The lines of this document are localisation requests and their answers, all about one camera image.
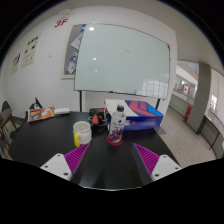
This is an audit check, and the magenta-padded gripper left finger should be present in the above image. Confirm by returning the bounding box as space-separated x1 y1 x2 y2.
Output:
39 142 92 182

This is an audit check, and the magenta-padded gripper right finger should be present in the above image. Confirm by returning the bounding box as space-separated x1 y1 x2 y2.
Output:
131 142 184 183

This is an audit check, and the clear bottle with black cap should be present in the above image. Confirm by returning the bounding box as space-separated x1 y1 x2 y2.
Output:
108 104 127 144

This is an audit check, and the large whiteboard on stand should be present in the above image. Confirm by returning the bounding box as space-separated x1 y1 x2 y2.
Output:
73 22 171 113

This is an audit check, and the black bag with white print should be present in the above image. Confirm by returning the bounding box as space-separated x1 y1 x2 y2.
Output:
28 96 44 111

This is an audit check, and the white mug with yellow handle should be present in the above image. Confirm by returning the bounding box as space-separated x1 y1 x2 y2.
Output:
72 120 93 148

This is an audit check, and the grey notice board with papers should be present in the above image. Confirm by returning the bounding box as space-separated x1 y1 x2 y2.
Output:
60 23 87 80

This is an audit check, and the small white box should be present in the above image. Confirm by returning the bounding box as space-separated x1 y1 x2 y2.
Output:
54 107 71 116

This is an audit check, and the dark chair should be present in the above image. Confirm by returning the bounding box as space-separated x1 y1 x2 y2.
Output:
0 100 12 114

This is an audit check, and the blue cardboard box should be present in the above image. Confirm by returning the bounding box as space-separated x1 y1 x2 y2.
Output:
103 98 165 131

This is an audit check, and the flat round red coaster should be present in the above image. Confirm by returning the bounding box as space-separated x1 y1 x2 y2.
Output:
105 133 124 147

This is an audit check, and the round wooden side table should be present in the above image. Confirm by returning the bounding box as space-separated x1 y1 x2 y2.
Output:
0 107 18 134

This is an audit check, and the large white wall poster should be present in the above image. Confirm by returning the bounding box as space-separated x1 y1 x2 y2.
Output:
21 34 41 69

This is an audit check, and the small white wall poster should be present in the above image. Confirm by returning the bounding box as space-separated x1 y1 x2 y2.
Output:
11 52 22 75

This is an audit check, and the colourful printed book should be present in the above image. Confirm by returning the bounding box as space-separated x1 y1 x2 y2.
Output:
27 106 57 123

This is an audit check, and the black and red power tool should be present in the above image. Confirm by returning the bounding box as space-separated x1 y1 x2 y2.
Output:
87 106 111 126

